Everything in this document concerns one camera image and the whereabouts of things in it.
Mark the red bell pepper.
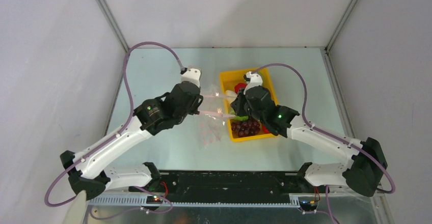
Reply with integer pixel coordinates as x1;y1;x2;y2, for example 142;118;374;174
234;82;247;94

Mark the clear pink-dotted zip bag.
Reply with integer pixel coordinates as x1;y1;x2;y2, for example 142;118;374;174
196;85;232;148

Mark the purple grape bunch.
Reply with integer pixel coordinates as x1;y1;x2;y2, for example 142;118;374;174
230;119;261;138

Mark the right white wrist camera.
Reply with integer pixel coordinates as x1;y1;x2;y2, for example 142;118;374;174
244;71;263;94

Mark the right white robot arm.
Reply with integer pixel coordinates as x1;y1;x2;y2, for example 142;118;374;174
230;86;388;197

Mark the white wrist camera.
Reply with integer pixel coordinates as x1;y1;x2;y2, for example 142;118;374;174
180;67;202;88
244;71;263;94

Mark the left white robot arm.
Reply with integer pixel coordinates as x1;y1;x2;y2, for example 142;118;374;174
60;81;203;200

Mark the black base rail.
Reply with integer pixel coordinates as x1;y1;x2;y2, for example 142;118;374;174
143;170;325;205

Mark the green leafy vegetable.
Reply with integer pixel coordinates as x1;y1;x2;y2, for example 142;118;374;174
233;116;249;121

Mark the yellow plastic tray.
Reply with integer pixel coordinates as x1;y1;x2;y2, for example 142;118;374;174
219;68;279;143

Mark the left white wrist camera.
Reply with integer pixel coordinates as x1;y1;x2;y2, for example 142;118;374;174
180;67;202;88

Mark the white radish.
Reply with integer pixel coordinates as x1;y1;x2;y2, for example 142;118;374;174
225;90;237;104

